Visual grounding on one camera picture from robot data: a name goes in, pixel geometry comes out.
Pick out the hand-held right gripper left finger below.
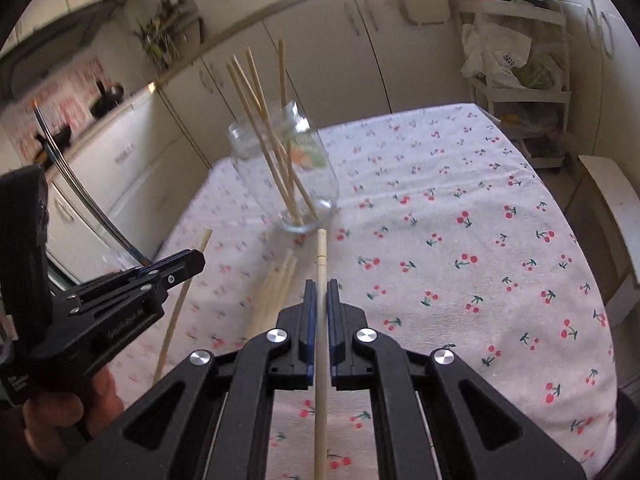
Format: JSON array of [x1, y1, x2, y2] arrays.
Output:
[[57, 280, 317, 480]]

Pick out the pink wall stickers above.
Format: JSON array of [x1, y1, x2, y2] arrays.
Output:
[[5, 55, 108, 161]]

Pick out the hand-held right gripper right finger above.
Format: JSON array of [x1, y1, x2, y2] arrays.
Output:
[[327, 280, 586, 480]]

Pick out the bag of green vegetables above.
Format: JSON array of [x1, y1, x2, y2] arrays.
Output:
[[515, 50, 568, 91]]

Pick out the metal mop handle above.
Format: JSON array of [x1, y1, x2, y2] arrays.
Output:
[[32, 102, 151, 266]]

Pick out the cream base kitchen cabinets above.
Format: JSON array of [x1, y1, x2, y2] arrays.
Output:
[[47, 0, 640, 281]]

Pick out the long wooden chopstick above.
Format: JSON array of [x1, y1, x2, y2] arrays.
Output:
[[314, 229, 328, 480]]

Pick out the grey range hood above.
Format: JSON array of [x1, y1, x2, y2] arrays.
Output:
[[0, 0, 128, 103]]

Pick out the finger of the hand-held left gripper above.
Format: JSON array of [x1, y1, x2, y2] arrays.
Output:
[[67, 251, 205, 303], [80, 257, 207, 311]]

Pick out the small white step stool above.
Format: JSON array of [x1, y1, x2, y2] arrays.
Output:
[[565, 155, 640, 331]]

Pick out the white trolley rack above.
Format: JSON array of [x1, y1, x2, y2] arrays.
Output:
[[452, 0, 573, 171]]

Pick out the cherry print tablecloth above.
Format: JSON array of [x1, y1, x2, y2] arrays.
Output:
[[107, 102, 618, 480]]

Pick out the person's left hand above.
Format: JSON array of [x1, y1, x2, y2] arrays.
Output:
[[22, 367, 123, 453]]

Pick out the white plastic bag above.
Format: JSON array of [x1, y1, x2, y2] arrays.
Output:
[[461, 24, 532, 90]]

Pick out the bunch of wooden chopsticks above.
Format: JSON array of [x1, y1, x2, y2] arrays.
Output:
[[152, 37, 321, 386]]

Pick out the black frying pan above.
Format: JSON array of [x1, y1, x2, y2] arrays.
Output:
[[32, 125, 73, 153]]

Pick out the wall utensil rack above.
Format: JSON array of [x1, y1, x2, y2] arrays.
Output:
[[134, 0, 203, 73]]

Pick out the clear glass jar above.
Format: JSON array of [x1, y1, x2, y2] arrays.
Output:
[[227, 101, 340, 233]]

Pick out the black wok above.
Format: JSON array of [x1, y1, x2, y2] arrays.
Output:
[[90, 80, 126, 117]]

